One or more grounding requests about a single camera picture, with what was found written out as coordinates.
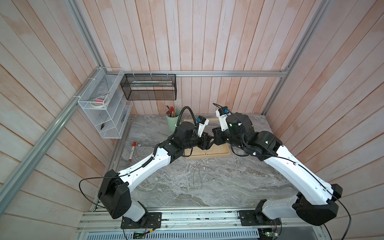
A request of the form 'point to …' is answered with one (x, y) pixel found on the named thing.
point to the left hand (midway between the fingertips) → (212, 139)
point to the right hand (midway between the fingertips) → (211, 129)
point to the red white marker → (134, 144)
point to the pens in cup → (171, 112)
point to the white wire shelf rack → (110, 120)
